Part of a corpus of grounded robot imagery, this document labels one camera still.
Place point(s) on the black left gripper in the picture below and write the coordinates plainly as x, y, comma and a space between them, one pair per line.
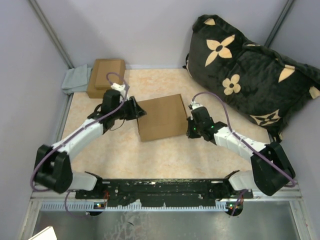
136, 111

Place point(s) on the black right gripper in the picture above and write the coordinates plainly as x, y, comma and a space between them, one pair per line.
189, 133

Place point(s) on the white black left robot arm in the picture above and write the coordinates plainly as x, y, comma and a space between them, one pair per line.
53, 168

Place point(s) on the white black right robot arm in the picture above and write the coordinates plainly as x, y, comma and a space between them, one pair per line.
271, 169

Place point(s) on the small folded brown cardboard box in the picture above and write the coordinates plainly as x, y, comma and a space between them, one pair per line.
103, 79

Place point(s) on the large folded brown cardboard box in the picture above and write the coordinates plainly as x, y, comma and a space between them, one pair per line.
94, 93

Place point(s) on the light blue folded cloth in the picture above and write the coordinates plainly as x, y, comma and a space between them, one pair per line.
76, 79

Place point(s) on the black plush flower-pattern pillow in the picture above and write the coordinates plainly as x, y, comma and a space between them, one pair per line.
264, 86

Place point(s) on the white board corner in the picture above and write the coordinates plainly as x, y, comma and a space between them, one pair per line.
46, 234

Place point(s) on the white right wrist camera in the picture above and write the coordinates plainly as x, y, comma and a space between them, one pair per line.
194, 105

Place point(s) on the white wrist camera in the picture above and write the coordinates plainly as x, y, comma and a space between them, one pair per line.
194, 105
123, 89

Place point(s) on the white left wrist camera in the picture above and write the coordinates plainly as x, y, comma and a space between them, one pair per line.
123, 89

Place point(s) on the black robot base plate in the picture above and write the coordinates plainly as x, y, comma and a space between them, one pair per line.
161, 192

